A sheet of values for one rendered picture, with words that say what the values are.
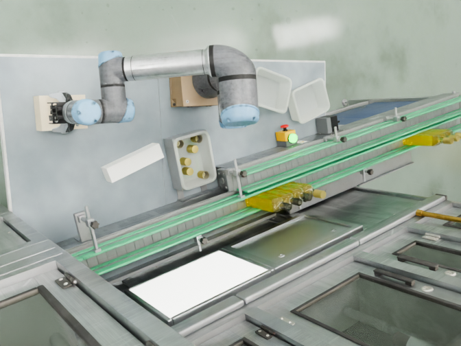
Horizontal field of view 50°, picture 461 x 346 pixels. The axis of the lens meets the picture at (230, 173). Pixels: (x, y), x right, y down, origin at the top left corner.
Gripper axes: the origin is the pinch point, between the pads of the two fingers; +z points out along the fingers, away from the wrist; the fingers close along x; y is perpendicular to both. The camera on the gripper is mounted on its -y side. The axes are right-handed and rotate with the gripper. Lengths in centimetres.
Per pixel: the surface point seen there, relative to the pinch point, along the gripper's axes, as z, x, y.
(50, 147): 7.2, 12.4, 3.3
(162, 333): -113, 34, 19
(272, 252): -37, 56, -64
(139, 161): 1.6, 20.5, -28.8
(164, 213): -3, 42, -36
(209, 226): -12, 48, -52
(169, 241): -11, 51, -34
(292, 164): -5, 29, -103
